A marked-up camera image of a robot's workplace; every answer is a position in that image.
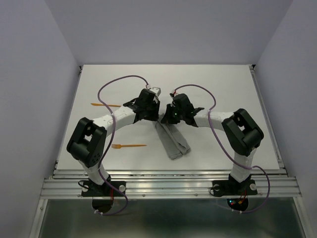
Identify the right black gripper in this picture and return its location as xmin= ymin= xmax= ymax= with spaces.
xmin=160 ymin=104 xmax=185 ymax=124

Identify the grey cloth napkin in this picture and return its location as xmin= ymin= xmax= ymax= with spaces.
xmin=153 ymin=114 xmax=191 ymax=160

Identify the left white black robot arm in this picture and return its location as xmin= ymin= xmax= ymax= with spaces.
xmin=66 ymin=87 xmax=161 ymax=195

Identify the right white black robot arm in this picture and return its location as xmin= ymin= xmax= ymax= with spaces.
xmin=160 ymin=94 xmax=264 ymax=193

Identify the orange plastic fork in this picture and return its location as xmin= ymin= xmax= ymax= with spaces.
xmin=111 ymin=144 xmax=147 ymax=149

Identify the orange plastic knife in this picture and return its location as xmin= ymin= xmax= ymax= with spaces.
xmin=90 ymin=103 xmax=122 ymax=108

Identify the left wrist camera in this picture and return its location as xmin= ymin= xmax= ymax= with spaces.
xmin=149 ymin=87 xmax=161 ymax=97

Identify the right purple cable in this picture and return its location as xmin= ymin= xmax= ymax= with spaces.
xmin=169 ymin=84 xmax=271 ymax=214

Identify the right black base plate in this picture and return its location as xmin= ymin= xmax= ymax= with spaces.
xmin=209 ymin=179 xmax=258 ymax=197

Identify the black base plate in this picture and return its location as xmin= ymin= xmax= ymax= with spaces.
xmin=78 ymin=180 xmax=123 ymax=197
xmin=209 ymin=179 xmax=258 ymax=197

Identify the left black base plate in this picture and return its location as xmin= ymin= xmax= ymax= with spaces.
xmin=78 ymin=180 xmax=123 ymax=197

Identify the aluminium rail frame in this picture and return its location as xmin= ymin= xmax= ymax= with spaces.
xmin=31 ymin=64 xmax=316 ymax=238

